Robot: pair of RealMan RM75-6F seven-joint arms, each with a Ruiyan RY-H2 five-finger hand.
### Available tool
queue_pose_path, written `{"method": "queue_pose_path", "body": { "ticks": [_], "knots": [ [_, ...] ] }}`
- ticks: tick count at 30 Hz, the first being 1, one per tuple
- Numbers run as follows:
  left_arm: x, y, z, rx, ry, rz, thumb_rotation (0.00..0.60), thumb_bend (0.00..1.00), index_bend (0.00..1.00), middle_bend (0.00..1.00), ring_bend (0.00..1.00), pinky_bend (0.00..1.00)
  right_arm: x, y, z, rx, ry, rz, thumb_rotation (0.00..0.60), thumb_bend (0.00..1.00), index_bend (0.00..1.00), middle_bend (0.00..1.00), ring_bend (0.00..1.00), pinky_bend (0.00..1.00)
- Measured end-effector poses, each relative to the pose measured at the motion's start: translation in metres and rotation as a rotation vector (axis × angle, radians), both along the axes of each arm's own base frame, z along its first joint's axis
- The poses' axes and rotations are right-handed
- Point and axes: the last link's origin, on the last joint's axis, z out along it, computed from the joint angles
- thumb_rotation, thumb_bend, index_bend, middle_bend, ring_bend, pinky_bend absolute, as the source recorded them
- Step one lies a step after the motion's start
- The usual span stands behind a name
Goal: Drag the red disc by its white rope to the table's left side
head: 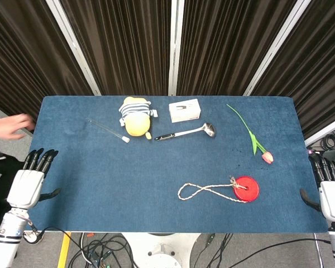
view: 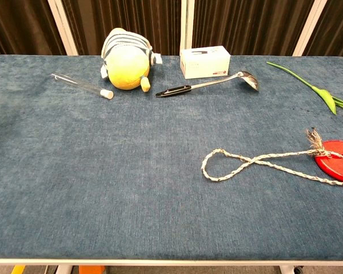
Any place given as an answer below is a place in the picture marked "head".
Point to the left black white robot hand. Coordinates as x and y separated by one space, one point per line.
25 187

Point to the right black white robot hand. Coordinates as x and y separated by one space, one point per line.
333 198

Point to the bare human hand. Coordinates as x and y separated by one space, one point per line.
8 127

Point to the red disc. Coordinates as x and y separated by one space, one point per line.
249 192

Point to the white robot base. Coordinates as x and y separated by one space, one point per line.
162 248

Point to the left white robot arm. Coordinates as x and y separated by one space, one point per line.
7 234

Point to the black clothed person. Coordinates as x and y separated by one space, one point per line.
0 178

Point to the dark brown curtain panel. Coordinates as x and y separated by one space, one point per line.
223 47
312 64
25 56
123 47

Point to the pink artificial tulip flower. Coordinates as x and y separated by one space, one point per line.
253 139

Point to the clear glass test tube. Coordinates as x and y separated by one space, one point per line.
109 130

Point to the blue fabric table mat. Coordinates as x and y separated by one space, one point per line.
134 181

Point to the yellow plush toy striped shirt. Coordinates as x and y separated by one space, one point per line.
136 123

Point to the white cardboard box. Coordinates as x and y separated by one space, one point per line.
184 111

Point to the white frame post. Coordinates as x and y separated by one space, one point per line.
176 47
328 129
276 47
74 47

